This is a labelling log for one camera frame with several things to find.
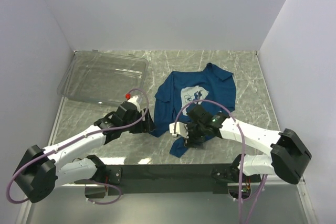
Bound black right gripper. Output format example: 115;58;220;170
182;121;207;149

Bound blue printed t-shirt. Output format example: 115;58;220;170
150;62;236;158

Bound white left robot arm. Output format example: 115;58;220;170
12;102;155;203

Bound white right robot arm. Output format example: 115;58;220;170
182;104;312;184

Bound clear plastic bin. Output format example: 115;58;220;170
57;51;149;105

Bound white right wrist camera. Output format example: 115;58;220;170
169;122;188;138

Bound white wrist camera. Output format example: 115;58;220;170
169;122;188;138
125;93;142;111

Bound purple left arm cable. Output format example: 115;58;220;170
6;88;151;204

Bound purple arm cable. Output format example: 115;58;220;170
174;99;268;224
6;88;151;204

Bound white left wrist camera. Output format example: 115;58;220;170
125;93;142;111

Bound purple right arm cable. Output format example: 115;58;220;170
174;99;268;224

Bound aluminium rail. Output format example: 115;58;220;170
287;176;306;185

